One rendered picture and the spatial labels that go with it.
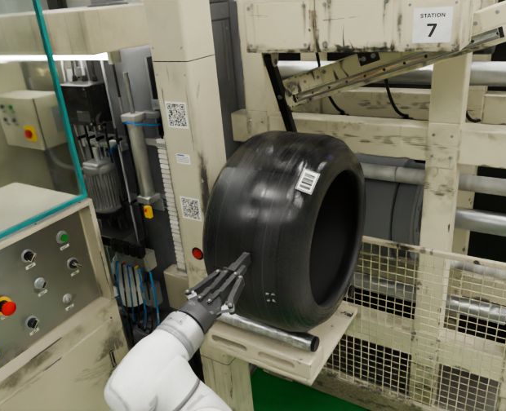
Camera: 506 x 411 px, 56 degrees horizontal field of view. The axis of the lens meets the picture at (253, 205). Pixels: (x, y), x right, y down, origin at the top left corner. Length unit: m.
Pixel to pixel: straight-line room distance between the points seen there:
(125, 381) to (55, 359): 0.74
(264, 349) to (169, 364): 0.57
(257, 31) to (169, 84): 0.31
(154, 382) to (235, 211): 0.46
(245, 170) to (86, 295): 0.75
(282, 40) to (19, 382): 1.22
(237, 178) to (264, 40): 0.47
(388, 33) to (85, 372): 1.36
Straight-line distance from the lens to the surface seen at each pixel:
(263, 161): 1.20
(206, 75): 1.37
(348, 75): 1.52
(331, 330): 1.59
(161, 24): 1.35
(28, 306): 1.56
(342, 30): 1.37
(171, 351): 0.93
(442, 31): 1.29
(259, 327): 1.44
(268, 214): 1.12
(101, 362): 1.76
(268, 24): 1.46
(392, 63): 1.47
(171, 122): 1.40
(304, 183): 1.13
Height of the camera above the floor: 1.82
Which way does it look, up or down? 24 degrees down
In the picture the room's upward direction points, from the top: 5 degrees counter-clockwise
